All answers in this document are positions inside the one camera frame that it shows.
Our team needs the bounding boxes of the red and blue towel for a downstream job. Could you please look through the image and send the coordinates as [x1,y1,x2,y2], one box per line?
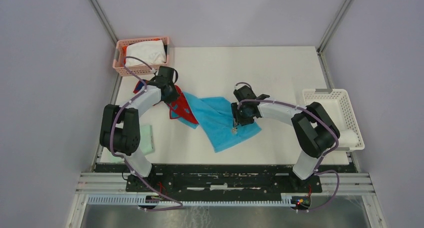
[128,80,199,127]

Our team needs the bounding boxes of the white towel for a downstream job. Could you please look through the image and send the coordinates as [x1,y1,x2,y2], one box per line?
[338,129,359,148]
[125,40,167,66]

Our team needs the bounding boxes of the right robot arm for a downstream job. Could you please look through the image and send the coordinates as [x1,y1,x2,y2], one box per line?
[231,82,341,192]

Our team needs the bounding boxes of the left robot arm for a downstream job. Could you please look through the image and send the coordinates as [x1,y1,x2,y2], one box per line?
[99,66,180,192]

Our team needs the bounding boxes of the white towel in basket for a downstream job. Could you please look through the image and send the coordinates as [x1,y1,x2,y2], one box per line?
[125,40,167,66]

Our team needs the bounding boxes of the pink plastic basket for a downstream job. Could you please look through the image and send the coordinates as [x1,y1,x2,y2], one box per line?
[112,36,170,76]

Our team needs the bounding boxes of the mint green towel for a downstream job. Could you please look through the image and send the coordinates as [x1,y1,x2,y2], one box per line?
[100,124,155,164]

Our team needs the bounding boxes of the white plastic basket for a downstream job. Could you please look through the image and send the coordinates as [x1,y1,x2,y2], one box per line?
[302,89,365,152]

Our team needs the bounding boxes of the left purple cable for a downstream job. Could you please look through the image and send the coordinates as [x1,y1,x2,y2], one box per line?
[109,56,184,211]

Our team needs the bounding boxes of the purple cable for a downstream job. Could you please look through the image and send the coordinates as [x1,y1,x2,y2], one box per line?
[234,82,341,213]
[109,56,184,211]

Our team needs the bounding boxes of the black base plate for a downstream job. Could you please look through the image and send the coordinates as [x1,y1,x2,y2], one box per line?
[125,164,323,202]

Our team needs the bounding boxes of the white slotted cable duct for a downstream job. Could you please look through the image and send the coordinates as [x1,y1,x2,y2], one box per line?
[87,195,295,208]

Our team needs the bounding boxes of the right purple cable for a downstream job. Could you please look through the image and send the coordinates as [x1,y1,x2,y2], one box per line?
[234,82,341,213]

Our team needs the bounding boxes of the aluminium frame rails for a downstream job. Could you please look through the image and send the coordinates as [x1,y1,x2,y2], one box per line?
[66,173,387,228]

